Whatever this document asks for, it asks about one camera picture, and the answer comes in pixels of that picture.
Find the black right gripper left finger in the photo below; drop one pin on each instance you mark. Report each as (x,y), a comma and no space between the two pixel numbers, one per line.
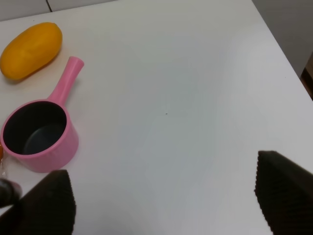
(47,209)

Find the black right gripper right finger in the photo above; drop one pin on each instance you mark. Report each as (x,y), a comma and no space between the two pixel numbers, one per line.
(284,191)

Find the plastic wrapped fruit tart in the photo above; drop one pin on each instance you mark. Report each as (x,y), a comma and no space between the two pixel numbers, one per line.
(3,173)

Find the pink saucepan with black interior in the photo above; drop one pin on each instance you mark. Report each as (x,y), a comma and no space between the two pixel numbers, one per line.
(40,133)

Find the yellow mango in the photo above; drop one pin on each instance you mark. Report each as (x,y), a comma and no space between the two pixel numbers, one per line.
(30,51)

